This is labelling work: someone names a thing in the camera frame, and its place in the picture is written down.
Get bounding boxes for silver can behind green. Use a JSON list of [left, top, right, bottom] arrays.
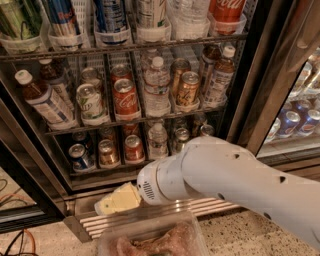
[[80, 67, 104, 92]]

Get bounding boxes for clear plastic food container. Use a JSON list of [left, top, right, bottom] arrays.
[[98, 212, 209, 256]]

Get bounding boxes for green white soda can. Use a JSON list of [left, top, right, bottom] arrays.
[[76, 83, 104, 119]]

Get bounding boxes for clear water bottle top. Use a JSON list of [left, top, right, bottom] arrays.
[[167, 0, 210, 40]]

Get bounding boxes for white green can top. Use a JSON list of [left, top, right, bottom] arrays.
[[137, 0, 166, 28]]

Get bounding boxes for red bull can top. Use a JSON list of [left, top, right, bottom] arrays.
[[47, 0, 80, 37]]

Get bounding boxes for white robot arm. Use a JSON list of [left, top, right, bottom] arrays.
[[94, 137, 320, 249]]

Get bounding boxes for gold can front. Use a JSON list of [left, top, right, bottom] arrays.
[[176, 71, 200, 106]]

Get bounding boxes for red cola can front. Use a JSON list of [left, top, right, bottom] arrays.
[[113, 79, 138, 115]]

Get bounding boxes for fridge sliding door frame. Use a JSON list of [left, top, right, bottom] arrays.
[[227, 0, 320, 154]]

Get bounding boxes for silver green can bottom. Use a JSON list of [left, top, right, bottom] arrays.
[[173, 128, 190, 153]]

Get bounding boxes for blue white can top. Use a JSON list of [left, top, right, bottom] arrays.
[[93, 0, 127, 33]]

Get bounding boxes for orange black cables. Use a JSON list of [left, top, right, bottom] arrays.
[[0, 228, 39, 256]]

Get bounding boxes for green can top shelf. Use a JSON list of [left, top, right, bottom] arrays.
[[0, 0, 42, 40]]

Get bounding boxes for gold can bottom left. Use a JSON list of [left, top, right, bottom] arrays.
[[98, 139, 119, 165]]

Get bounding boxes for stainless fridge bottom grille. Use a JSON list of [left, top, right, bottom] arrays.
[[63, 187, 238, 243]]

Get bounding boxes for tea bottle behind left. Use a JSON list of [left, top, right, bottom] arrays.
[[39, 59, 74, 110]]

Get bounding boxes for gold can bottom right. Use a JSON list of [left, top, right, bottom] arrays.
[[200, 124, 215, 136]]

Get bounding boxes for gold can behind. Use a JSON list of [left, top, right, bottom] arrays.
[[170, 58, 191, 96]]

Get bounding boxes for tea bottle white cap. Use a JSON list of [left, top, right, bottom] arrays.
[[204, 45, 236, 107], [15, 70, 74, 124]]

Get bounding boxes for clear water bottle middle shelf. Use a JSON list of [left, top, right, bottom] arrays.
[[143, 56, 170, 117]]

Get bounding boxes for gold can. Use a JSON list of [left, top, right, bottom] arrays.
[[98, 139, 119, 165], [200, 124, 215, 136], [176, 71, 200, 106], [170, 58, 191, 96]]

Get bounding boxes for tea bottle behind right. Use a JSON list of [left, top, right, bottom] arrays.
[[199, 44, 221, 94]]

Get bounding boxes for red cola can behind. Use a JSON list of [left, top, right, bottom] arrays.
[[111, 64, 132, 83]]

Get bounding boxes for red can bottom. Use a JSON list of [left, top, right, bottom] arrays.
[[125, 135, 144, 161]]

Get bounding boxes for blue pepsi can bottom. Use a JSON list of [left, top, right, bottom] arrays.
[[68, 144, 94, 172]]

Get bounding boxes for small water bottle bottom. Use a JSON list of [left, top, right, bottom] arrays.
[[148, 123, 168, 160]]

